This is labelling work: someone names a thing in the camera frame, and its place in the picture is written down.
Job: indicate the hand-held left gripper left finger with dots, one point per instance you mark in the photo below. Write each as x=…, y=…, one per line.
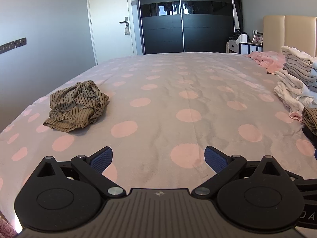
x=101, y=158

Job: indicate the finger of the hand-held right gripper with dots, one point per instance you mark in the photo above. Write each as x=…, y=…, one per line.
x=308, y=186

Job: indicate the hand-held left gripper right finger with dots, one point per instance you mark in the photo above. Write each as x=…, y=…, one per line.
x=215, y=157

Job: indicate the brown striped shorts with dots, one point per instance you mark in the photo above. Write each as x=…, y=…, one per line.
x=74, y=106

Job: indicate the stack of folded light clothes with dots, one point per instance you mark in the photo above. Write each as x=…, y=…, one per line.
x=297, y=64

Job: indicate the dark cloth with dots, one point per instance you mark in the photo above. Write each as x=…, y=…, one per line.
x=312, y=135

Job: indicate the folded brown striped garment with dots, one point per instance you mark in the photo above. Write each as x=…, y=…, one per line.
x=310, y=119

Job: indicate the light pink garment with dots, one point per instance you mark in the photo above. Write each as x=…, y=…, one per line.
x=295, y=116

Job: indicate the bed with pink polka-dot blanket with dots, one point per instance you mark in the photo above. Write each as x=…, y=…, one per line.
x=161, y=91

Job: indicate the pink crumpled cloth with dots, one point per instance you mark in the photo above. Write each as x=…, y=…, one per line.
x=270, y=59

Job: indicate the white nightstand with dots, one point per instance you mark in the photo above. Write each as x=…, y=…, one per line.
x=241, y=47

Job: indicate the pink fuzzy garment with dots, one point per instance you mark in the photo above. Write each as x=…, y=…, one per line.
x=5, y=226

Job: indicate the black sliding-door wardrobe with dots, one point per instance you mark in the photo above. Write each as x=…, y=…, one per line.
x=188, y=34

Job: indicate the beige padded headboard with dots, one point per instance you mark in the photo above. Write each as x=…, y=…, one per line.
x=294, y=34

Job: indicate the white door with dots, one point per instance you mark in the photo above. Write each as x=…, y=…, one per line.
x=109, y=5

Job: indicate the picture frame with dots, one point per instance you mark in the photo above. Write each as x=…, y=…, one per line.
x=257, y=39

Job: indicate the black wall switch strip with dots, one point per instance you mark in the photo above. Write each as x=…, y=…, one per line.
x=12, y=45

